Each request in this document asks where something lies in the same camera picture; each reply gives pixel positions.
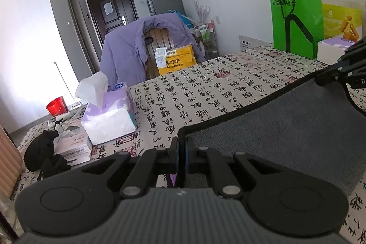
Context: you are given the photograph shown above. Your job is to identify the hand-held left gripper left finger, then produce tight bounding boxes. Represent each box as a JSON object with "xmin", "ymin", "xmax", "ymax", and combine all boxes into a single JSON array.
[{"xmin": 82, "ymin": 137, "xmax": 179, "ymax": 199}]

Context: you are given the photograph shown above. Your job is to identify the white flat cardboard box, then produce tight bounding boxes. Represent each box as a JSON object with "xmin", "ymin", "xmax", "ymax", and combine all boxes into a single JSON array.
[{"xmin": 53, "ymin": 125, "xmax": 93, "ymax": 167}]

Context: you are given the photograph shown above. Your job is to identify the wooden chair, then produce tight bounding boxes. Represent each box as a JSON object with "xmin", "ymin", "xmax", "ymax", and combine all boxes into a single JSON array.
[{"xmin": 143, "ymin": 27, "xmax": 183, "ymax": 81}]

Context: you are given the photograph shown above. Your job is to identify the yellow gift box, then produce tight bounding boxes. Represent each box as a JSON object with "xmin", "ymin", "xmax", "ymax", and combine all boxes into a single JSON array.
[{"xmin": 322, "ymin": 3, "xmax": 363, "ymax": 43}]

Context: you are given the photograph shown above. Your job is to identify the white and purple tissue pack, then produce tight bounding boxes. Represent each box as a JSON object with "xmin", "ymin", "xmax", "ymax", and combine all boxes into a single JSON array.
[{"xmin": 317, "ymin": 36, "xmax": 361, "ymax": 65}]

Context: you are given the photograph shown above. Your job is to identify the mop handle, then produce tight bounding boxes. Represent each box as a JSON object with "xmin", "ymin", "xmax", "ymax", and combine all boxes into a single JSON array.
[{"xmin": 53, "ymin": 61, "xmax": 70, "ymax": 113}]

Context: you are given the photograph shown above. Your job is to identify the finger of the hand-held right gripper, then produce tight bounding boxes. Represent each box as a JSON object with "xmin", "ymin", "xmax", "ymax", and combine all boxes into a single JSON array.
[
  {"xmin": 316, "ymin": 67, "xmax": 366, "ymax": 89},
  {"xmin": 315, "ymin": 37, "xmax": 366, "ymax": 81}
]

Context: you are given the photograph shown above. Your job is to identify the storage cart with bottles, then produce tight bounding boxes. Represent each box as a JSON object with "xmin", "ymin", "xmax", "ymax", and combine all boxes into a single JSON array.
[{"xmin": 192, "ymin": 21, "xmax": 220, "ymax": 62}]

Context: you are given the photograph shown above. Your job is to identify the red bucket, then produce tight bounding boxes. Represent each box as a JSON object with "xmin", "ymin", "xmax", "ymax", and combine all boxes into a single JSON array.
[{"xmin": 46, "ymin": 97, "xmax": 69, "ymax": 117}]

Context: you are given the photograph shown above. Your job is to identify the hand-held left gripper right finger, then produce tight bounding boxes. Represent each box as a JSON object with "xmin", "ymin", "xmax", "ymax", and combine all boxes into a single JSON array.
[{"xmin": 184, "ymin": 137, "xmax": 284, "ymax": 200}]

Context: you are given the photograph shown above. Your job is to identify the pink dried flowers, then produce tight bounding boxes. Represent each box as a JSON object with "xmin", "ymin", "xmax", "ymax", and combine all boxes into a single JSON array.
[{"xmin": 192, "ymin": 0, "xmax": 212, "ymax": 24}]

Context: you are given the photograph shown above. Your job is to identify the wooden board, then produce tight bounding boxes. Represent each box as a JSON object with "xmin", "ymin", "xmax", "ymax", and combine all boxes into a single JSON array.
[{"xmin": 0, "ymin": 124, "xmax": 24, "ymax": 203}]

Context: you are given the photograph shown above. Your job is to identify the green paper bag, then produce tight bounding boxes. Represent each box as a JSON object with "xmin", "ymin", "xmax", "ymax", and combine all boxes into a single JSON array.
[{"xmin": 266, "ymin": 0, "xmax": 325, "ymax": 60}]

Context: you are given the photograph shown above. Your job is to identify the grey towel with black edge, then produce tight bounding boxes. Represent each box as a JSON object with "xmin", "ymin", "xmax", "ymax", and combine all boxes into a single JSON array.
[{"xmin": 177, "ymin": 67, "xmax": 366, "ymax": 196}]

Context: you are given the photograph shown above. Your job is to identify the dark brown door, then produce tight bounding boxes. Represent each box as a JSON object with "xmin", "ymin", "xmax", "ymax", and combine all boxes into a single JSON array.
[{"xmin": 85, "ymin": 0, "xmax": 139, "ymax": 46}]

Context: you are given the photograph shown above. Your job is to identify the calligraphy printed tablecloth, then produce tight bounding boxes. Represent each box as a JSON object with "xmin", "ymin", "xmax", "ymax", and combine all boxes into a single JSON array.
[{"xmin": 10, "ymin": 43, "xmax": 366, "ymax": 241}]

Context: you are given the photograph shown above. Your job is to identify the purple jacket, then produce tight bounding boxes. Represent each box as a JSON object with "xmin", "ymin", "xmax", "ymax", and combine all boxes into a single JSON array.
[{"xmin": 100, "ymin": 13, "xmax": 206, "ymax": 85}]

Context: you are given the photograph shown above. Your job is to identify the yellow paper bag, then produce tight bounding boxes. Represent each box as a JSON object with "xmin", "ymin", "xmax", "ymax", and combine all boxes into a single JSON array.
[{"xmin": 156, "ymin": 44, "xmax": 198, "ymax": 76}]

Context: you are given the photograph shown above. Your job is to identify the black cloth bag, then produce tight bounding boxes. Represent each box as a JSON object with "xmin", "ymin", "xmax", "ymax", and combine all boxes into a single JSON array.
[{"xmin": 24, "ymin": 130, "xmax": 71, "ymax": 183}]

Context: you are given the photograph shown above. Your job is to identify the purple tissue box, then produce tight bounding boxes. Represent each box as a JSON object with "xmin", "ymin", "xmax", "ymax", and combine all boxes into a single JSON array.
[{"xmin": 75, "ymin": 71, "xmax": 138, "ymax": 145}]

